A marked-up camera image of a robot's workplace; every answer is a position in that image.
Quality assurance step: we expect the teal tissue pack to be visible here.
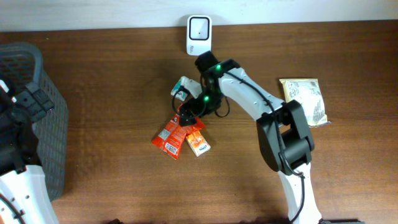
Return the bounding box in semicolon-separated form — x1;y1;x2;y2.
170;76;188;101

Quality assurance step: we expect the red snack bag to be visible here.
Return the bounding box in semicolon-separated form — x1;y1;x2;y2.
152;114;205;159

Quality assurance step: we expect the orange tissue pack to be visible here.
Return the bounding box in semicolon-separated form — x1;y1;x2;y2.
185;131;211;157

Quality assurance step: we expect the cream snack bag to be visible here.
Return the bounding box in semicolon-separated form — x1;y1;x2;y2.
279;78;331;128

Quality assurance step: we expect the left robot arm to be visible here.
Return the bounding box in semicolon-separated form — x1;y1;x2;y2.
1;76;58;223

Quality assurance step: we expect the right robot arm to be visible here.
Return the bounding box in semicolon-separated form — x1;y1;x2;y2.
174;51;324;223

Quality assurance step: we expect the white barcode scanner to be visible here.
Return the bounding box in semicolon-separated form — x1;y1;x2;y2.
186;15;212;56

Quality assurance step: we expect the grey plastic mesh basket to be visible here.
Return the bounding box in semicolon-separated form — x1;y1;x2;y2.
1;42;68;201

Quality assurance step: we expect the right black cable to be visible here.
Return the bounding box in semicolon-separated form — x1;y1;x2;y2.
171;71;306;223

